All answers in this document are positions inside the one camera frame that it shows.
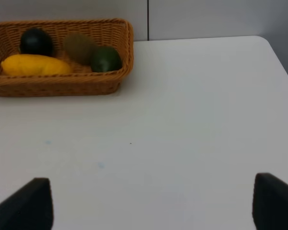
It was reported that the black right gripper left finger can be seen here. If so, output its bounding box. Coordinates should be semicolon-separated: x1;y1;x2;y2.
0;178;54;230

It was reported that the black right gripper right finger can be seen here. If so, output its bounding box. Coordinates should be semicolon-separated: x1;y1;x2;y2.
252;173;288;230

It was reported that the yellow mango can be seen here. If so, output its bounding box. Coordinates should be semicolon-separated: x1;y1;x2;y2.
1;54;72;76

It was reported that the green lime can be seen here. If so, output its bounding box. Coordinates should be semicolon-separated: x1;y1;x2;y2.
90;46;122;72

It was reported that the dark purple mangosteen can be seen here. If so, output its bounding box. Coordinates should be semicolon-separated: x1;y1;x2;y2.
19;27;54;57

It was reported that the brown kiwi fruit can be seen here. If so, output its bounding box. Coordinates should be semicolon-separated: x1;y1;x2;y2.
63;33;97;65

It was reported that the orange wicker basket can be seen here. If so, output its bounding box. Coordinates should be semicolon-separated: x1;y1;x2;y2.
0;18;133;97

